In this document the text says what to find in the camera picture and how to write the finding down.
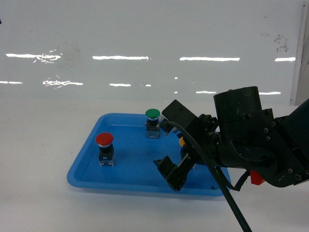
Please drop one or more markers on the red mushroom push button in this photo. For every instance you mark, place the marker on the red mushroom push button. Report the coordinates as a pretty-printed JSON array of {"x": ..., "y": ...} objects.
[{"x": 106, "y": 150}]

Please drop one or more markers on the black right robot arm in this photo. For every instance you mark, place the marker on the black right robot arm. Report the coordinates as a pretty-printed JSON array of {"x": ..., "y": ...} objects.
[{"x": 242, "y": 135}]

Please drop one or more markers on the blue plastic tray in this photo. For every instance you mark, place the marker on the blue plastic tray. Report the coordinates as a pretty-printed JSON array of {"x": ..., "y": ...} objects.
[{"x": 133, "y": 168}]

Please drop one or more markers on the yellow mushroom push button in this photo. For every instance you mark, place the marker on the yellow mushroom push button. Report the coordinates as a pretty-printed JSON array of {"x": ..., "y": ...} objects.
[{"x": 182, "y": 144}]

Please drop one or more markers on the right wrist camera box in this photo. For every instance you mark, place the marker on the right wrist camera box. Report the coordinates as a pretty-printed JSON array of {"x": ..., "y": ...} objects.
[{"x": 179, "y": 114}]

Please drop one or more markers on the green mushroom push button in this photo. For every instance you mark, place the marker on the green mushroom push button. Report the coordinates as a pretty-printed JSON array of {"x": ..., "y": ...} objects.
[{"x": 152, "y": 131}]

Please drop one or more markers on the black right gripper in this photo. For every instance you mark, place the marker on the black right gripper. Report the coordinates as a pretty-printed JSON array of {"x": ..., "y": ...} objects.
[{"x": 176, "y": 175}]

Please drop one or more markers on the white glossy board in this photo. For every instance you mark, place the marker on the white glossy board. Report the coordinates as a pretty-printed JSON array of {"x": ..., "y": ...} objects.
[{"x": 153, "y": 50}]

